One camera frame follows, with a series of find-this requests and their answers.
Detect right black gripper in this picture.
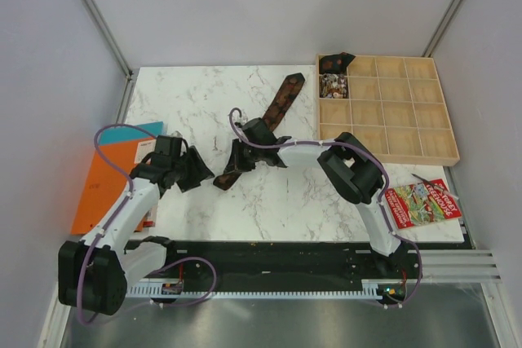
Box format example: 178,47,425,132
225,138,263,174

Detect brown red patterned tie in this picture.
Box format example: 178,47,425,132
213,73,305,191

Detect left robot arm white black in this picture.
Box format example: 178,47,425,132
58,144,214,315

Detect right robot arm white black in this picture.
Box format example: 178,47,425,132
214,118,407,278

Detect teal folder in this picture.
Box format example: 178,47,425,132
99,121,166,146

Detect orange folder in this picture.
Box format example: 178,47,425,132
70,138,156,235

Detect rolled colourful tie in tray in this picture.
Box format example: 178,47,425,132
319,73,348,99

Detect rolled dark tie in tray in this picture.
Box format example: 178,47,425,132
319,52,356,74

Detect wooden compartment tray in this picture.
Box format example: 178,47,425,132
316,55,460,167

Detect red treehouse book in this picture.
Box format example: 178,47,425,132
385,178,462,230

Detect pen on red book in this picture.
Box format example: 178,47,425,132
411,173,459,200

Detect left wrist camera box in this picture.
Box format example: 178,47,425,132
154,135,188,159

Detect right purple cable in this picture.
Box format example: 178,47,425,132
227,107,423,311

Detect purple cable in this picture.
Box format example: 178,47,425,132
227,107,423,311
75,124,217,327

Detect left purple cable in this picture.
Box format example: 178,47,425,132
75,124,217,327

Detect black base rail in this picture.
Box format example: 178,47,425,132
122,236,423,294

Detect white slotted cable duct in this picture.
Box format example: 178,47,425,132
126,280,387,299

